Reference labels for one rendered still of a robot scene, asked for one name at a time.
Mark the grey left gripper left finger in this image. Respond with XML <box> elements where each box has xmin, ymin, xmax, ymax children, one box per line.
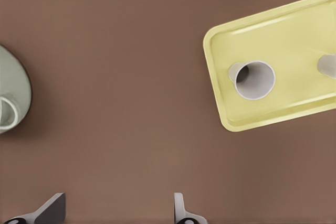
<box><xmin>2</xmin><ymin>192</ymin><xmax>66</xmax><ymax>224</ymax></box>

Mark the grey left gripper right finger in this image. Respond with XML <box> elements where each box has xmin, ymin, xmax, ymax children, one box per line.
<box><xmin>173</xmin><ymin>192</ymin><xmax>207</xmax><ymax>224</ymax></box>

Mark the white cup on plate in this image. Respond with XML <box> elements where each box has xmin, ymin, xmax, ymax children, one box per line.
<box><xmin>0</xmin><ymin>96</ymin><xmax>19</xmax><ymax>129</ymax></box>

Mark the yellow rectangular tray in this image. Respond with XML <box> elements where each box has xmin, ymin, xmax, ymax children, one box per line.
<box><xmin>203</xmin><ymin>0</ymin><xmax>336</xmax><ymax>132</ymax></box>

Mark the white IKEA cup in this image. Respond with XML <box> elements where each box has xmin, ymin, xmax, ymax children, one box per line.
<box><xmin>317</xmin><ymin>54</ymin><xmax>336</xmax><ymax>80</ymax></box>
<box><xmin>228</xmin><ymin>60</ymin><xmax>276</xmax><ymax>101</ymax></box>

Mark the pale green round plate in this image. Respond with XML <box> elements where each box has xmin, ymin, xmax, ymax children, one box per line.
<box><xmin>0</xmin><ymin>44</ymin><xmax>32</xmax><ymax>135</ymax></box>

